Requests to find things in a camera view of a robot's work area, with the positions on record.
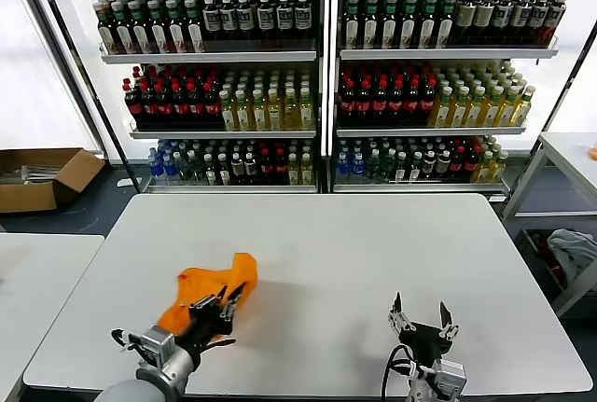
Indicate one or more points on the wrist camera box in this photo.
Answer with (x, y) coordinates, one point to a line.
(450, 374)
(156, 343)

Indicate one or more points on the dark bottle white label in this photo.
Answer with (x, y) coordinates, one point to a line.
(443, 166)
(237, 169)
(429, 166)
(250, 169)

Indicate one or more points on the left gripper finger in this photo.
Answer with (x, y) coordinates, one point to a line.
(207, 304)
(231, 306)

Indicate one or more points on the white side table grey legs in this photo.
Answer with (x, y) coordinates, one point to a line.
(566, 145)

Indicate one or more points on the white rounded table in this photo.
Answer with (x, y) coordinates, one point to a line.
(42, 304)

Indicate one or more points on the metal bars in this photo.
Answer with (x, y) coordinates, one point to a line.
(28, 173)

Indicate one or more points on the yellow tea bottle green label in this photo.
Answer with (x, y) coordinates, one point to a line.
(259, 115)
(458, 110)
(243, 115)
(474, 110)
(306, 170)
(485, 169)
(441, 110)
(227, 115)
(293, 170)
(499, 169)
(290, 114)
(522, 108)
(507, 110)
(306, 114)
(274, 115)
(490, 110)

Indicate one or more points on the black window frame post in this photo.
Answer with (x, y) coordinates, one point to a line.
(583, 54)
(76, 47)

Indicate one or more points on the clear container orange contents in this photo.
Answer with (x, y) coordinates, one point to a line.
(593, 152)

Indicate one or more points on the blue water bottle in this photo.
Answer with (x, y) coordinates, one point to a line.
(169, 169)
(155, 166)
(342, 166)
(357, 166)

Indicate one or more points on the grey metal shelf rack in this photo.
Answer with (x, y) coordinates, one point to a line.
(443, 53)
(210, 57)

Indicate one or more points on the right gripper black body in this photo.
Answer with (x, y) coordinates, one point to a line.
(426, 341)

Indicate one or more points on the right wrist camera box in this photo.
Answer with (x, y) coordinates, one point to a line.
(450, 374)

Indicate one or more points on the dark drink bottle white cap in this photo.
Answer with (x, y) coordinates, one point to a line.
(415, 167)
(224, 170)
(401, 167)
(211, 170)

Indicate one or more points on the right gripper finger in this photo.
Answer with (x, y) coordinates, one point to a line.
(448, 327)
(400, 318)

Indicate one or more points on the grey window mullion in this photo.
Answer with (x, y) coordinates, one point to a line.
(56, 47)

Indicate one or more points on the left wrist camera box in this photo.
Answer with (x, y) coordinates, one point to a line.
(156, 343)

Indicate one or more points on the grey white cloth pile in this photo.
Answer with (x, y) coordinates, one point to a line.
(576, 253)

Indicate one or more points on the orange t-shirt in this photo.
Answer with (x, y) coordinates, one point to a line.
(205, 281)

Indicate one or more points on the dark green bottle white cap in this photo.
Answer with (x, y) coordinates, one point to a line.
(373, 166)
(184, 169)
(197, 169)
(387, 166)

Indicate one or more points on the dark tea bottle green cap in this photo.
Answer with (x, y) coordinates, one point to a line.
(407, 29)
(159, 33)
(444, 28)
(426, 29)
(123, 33)
(141, 33)
(195, 32)
(388, 29)
(177, 32)
(106, 33)
(369, 29)
(351, 29)

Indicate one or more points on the black bottle white label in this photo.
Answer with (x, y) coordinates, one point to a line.
(302, 18)
(212, 19)
(555, 17)
(228, 19)
(265, 19)
(502, 17)
(537, 17)
(245, 19)
(283, 18)

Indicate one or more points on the red cloth item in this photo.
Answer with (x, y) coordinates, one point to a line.
(556, 269)

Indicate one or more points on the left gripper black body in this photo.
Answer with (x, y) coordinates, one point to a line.
(205, 327)

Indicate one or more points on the cola bottle red cap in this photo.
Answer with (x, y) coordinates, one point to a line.
(458, 164)
(379, 103)
(164, 110)
(196, 109)
(280, 168)
(427, 102)
(411, 103)
(347, 103)
(266, 168)
(364, 103)
(212, 108)
(472, 164)
(134, 110)
(395, 103)
(180, 109)
(149, 110)

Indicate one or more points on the small white floor object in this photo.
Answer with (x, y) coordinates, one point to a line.
(125, 183)

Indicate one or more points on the brown cardboard box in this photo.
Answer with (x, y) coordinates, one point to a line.
(28, 199)

